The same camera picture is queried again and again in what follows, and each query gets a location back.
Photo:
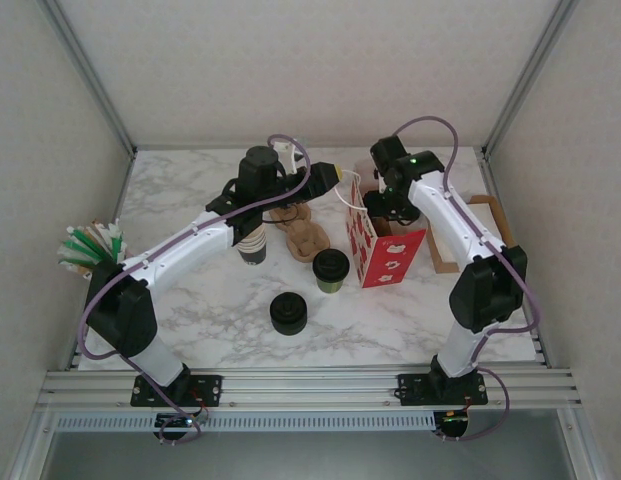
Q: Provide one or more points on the aluminium frame post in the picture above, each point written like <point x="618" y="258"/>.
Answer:
<point x="91" y="75"/>
<point x="529" y="75"/>

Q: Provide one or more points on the red white paper bag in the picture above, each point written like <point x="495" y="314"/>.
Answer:
<point x="390" y="260"/>

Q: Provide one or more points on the green white wrapped straw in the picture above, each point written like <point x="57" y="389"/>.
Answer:
<point x="87" y="245"/>
<point x="80" y="256"/>
<point x="119" y="247"/>

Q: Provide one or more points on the brown pulp cup carrier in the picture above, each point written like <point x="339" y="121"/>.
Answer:
<point x="305" y="240"/>

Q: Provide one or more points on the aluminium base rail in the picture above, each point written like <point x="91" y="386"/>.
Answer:
<point x="310" y="387"/>

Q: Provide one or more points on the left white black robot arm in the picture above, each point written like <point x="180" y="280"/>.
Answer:
<point x="190" y="245"/>

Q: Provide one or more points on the white paper wrapped straw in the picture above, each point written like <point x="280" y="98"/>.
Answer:
<point x="106" y="231"/>

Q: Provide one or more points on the brown wooden stirrer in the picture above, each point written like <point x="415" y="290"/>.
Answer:
<point x="96" y="224"/>

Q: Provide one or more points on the brown cardboard tray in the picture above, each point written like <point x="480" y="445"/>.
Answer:
<point x="482" y="199"/>

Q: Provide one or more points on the stack of black lids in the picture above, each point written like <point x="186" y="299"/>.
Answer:
<point x="287" y="312"/>

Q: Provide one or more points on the small controller board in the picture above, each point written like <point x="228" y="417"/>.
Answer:
<point x="452" y="422"/>
<point x="175" y="422"/>

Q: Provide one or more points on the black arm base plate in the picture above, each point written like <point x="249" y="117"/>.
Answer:
<point x="210" y="387"/>
<point x="415" y="387"/>

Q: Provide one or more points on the black plastic cup lid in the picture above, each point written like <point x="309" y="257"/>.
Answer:
<point x="330" y="264"/>

